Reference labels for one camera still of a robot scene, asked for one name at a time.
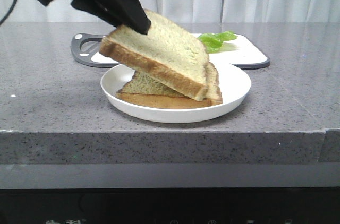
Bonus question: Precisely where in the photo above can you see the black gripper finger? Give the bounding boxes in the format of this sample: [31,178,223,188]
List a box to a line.
[71,0,124,27]
[107,0,151,35]

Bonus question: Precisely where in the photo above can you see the green lettuce leaf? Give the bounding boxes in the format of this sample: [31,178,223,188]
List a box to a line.
[198,31,237,54]

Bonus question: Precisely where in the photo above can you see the bread slice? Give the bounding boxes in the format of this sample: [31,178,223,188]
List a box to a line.
[100,10,209,101]
[116,63,223,109]

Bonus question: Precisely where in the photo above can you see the white round plate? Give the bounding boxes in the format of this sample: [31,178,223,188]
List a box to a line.
[100,62,251,124]

